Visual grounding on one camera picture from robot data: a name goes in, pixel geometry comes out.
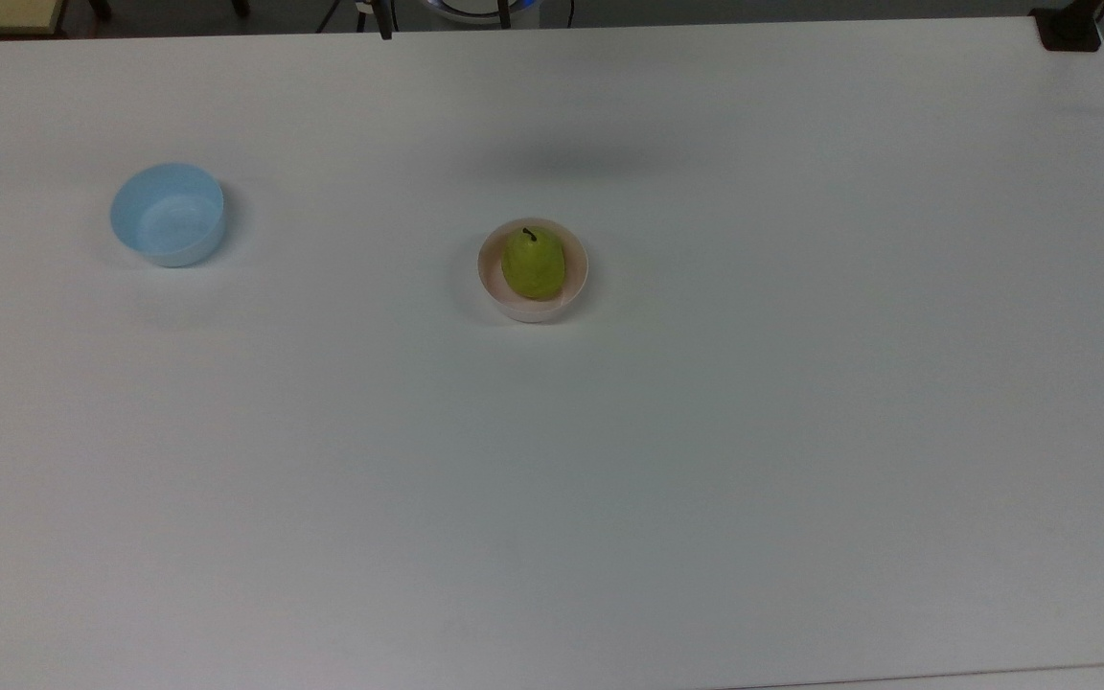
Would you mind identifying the green pear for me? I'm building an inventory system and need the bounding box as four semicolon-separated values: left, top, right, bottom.
500;227;567;301

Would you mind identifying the light blue plastic bowl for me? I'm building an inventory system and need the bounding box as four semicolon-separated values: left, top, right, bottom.
109;162;226;268

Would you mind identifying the white robot base ring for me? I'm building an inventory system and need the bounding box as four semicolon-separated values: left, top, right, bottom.
423;0;541;26

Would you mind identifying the white adjacent table top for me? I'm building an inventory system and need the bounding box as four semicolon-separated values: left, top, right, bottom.
734;663;1104;690

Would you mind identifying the black table corner clamp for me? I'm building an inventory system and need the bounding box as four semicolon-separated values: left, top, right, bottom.
1030;0;1104;53

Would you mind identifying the black tripod leg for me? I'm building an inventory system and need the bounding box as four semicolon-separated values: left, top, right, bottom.
356;0;394;41

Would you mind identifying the pink plastic bowl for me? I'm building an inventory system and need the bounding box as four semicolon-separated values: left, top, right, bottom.
476;218;590;324

